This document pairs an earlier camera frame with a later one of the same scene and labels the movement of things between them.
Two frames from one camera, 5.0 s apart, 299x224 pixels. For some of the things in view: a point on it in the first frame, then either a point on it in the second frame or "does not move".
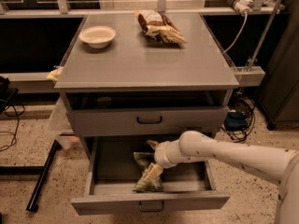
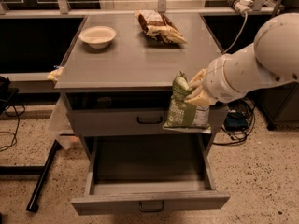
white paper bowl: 97,36 does not move
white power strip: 243,7 does not move
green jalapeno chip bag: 153,186 to 183,113
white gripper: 163,155 to 215,79
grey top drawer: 126,113 does not move
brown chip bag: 158,27 does not move
